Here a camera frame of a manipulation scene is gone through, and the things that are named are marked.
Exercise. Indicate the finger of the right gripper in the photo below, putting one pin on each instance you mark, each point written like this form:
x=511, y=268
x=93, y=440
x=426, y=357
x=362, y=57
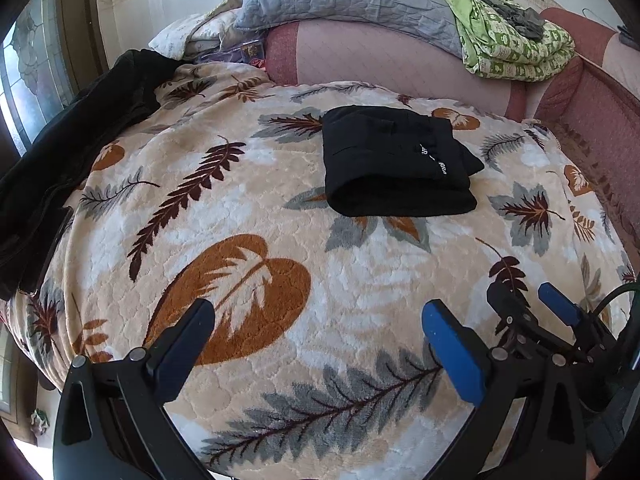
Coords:
x=586, y=326
x=517, y=324

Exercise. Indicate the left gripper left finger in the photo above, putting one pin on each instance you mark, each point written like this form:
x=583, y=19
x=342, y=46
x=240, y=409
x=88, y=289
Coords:
x=111, y=421

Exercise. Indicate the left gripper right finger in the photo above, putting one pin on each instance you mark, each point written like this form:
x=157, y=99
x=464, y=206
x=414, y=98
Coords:
x=479, y=377

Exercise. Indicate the black pants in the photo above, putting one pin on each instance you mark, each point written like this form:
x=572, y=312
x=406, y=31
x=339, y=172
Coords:
x=385, y=162

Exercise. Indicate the leaf pattern fleece blanket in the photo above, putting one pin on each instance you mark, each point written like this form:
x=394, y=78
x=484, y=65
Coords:
x=318, y=366

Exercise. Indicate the black garment on bed edge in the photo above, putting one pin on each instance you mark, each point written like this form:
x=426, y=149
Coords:
x=35, y=189

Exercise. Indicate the green patterned folded cloth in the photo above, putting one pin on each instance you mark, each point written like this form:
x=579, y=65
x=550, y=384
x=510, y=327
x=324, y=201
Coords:
x=493, y=49

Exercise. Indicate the dark grey small cloth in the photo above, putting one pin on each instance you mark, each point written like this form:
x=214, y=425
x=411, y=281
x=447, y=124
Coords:
x=526, y=21

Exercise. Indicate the colourful packet near pillow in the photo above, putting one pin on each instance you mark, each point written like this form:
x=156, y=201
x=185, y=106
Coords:
x=251, y=53

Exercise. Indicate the window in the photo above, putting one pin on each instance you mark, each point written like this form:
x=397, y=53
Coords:
x=53, y=50

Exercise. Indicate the white pillow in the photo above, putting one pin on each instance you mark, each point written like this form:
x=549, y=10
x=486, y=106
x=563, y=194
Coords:
x=198, y=33

